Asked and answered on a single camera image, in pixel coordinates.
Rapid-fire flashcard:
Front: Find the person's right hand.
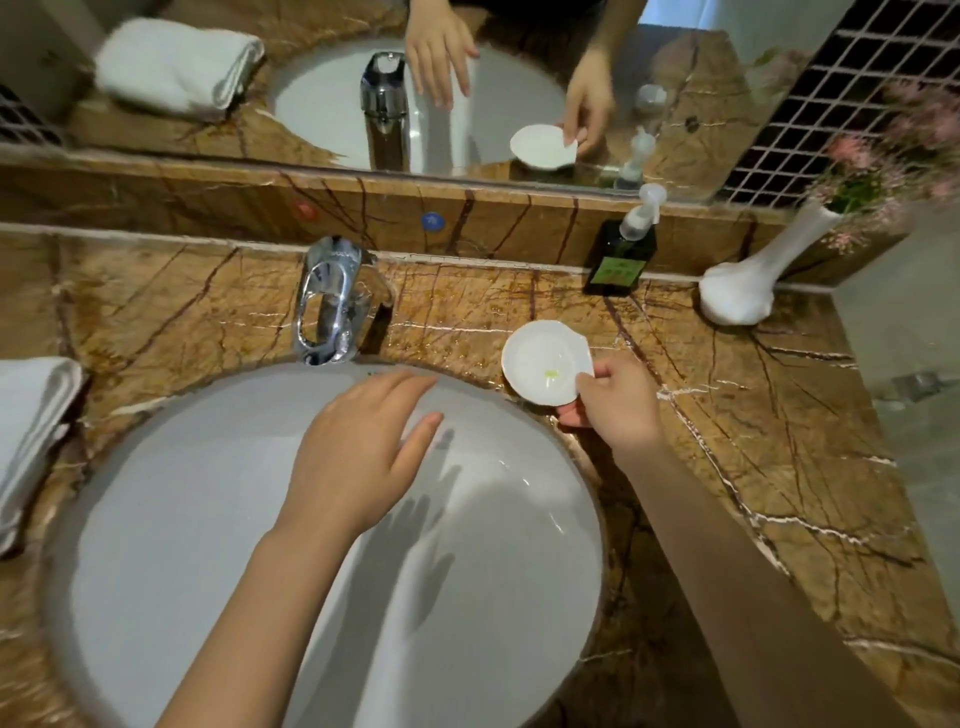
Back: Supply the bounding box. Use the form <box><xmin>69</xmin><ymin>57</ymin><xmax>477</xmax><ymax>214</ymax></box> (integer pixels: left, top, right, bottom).
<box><xmin>557</xmin><ymin>350</ymin><xmax>669</xmax><ymax>455</ymax></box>

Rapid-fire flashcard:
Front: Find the person's left hand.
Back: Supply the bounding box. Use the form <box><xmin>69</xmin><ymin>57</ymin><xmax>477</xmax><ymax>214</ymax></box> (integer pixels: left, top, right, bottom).
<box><xmin>273</xmin><ymin>367</ymin><xmax>446</xmax><ymax>543</ymax></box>

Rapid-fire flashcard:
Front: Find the white scalloped soap dish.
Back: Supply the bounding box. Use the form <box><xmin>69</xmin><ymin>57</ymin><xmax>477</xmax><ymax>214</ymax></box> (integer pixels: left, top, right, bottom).
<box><xmin>500</xmin><ymin>319</ymin><xmax>597</xmax><ymax>409</ymax></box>

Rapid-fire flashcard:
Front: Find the person's right forearm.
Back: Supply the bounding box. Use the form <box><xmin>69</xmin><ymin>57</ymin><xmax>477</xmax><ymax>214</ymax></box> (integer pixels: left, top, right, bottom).
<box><xmin>613</xmin><ymin>437</ymin><xmax>922</xmax><ymax>728</ymax></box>

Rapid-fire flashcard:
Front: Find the person's left forearm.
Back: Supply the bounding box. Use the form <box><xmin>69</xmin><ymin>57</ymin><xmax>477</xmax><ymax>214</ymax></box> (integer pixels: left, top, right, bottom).
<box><xmin>156</xmin><ymin>523</ymin><xmax>363</xmax><ymax>728</ymax></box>

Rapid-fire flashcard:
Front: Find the dark green pump soap bottle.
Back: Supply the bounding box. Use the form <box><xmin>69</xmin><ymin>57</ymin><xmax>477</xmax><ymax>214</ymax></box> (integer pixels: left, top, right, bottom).
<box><xmin>582</xmin><ymin>183</ymin><xmax>669</xmax><ymax>297</ymax></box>

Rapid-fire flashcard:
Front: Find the white ceramic vase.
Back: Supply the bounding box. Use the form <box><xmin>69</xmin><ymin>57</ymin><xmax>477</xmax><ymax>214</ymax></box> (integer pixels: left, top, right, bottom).
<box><xmin>698</xmin><ymin>200</ymin><xmax>846</xmax><ymax>328</ymax></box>

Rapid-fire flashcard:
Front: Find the white round sink basin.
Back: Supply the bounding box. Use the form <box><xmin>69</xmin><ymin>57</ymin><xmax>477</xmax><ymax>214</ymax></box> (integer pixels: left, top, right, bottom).
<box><xmin>40</xmin><ymin>361</ymin><xmax>606</xmax><ymax>728</ymax></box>

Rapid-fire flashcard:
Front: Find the chrome sink faucet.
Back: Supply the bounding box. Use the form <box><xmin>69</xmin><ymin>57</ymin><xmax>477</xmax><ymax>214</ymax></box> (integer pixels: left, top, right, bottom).
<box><xmin>291</xmin><ymin>234</ymin><xmax>396</xmax><ymax>369</ymax></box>

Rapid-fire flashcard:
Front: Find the pink flower bouquet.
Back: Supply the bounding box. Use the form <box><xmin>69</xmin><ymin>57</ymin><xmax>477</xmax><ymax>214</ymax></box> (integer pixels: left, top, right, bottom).
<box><xmin>804</xmin><ymin>73</ymin><xmax>960</xmax><ymax>258</ymax></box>

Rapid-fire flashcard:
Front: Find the white folded towel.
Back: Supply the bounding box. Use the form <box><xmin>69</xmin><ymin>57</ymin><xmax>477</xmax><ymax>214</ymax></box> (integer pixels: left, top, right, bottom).
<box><xmin>0</xmin><ymin>355</ymin><xmax>84</xmax><ymax>558</ymax></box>

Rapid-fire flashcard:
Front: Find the wall mirror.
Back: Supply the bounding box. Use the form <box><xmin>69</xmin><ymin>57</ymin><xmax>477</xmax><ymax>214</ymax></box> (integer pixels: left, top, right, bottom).
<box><xmin>0</xmin><ymin>0</ymin><xmax>858</xmax><ymax>205</ymax></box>

